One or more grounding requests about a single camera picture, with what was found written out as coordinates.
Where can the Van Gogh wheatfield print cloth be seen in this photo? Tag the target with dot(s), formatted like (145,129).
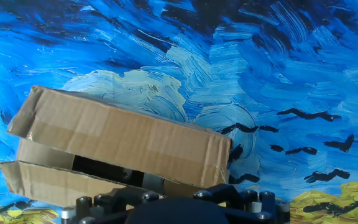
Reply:
(291,62)

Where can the brown cardboard box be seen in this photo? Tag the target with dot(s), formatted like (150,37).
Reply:
(120,143)

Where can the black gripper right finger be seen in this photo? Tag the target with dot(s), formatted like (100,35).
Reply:
(259,205)

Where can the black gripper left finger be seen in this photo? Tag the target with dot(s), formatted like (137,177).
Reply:
(104,208)

